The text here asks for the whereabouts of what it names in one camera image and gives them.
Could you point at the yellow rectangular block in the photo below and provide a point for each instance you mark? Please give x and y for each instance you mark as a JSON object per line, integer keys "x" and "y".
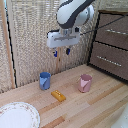
{"x": 58, "y": 95}

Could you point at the woven bamboo screen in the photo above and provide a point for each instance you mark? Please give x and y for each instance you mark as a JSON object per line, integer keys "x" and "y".
{"x": 31, "y": 36}

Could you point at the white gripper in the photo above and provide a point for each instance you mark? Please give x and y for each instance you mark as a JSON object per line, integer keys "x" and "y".
{"x": 63, "y": 38}

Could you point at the brown drawer front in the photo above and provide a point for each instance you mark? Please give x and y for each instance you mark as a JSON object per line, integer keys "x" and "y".
{"x": 110, "y": 68}
{"x": 113, "y": 25}

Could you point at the white floral plate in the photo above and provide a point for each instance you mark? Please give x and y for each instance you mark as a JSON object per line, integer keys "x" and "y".
{"x": 18, "y": 116}

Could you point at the pink mug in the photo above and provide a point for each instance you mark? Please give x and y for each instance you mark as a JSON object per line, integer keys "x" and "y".
{"x": 84, "y": 83}

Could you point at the blue mug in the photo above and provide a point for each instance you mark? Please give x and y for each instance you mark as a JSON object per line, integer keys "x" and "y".
{"x": 44, "y": 81}

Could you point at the dark wooden drawer cabinet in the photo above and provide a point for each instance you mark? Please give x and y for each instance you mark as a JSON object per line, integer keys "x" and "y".
{"x": 124, "y": 46}

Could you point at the thin wooden post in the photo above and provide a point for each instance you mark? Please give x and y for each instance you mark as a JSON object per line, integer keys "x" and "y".
{"x": 58, "y": 63}

